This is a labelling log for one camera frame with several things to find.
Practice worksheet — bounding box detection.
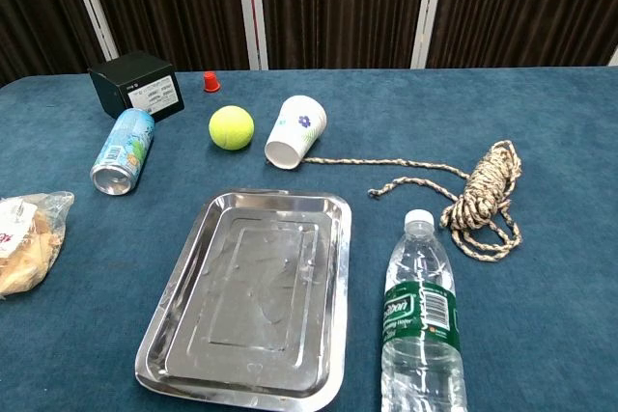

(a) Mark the bagged bread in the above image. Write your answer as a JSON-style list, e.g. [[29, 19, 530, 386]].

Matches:
[[0, 190, 75, 301]]

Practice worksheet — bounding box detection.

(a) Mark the blue tablecloth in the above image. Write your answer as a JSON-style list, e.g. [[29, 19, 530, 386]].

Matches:
[[0, 66, 618, 412]]

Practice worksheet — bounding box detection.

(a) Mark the stainless steel tray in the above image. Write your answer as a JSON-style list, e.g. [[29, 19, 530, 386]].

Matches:
[[134, 188, 353, 408]]

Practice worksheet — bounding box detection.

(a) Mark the blue drink can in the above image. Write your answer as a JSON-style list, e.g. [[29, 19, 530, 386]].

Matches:
[[90, 107, 156, 196]]

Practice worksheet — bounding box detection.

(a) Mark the clear green-label water bottle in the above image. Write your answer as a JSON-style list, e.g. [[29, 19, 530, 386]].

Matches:
[[379, 208, 469, 412]]

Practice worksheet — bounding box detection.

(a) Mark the yellow tennis ball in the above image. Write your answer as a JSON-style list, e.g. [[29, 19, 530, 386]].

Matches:
[[208, 105, 256, 151]]

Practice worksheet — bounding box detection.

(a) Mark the white flowered paper cup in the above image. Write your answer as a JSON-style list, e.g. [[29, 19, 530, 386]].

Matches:
[[264, 95, 328, 171]]

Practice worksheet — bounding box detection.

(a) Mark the beige braided rope bundle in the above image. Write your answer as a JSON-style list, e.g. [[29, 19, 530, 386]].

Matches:
[[302, 139, 524, 263]]

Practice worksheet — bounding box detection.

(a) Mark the black cardboard box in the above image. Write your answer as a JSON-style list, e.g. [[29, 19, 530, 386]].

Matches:
[[87, 49, 185, 120]]

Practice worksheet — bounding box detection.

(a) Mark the white partition frame post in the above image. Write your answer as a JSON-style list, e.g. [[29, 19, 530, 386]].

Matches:
[[64, 0, 120, 62], [235, 0, 269, 71], [409, 0, 449, 70]]

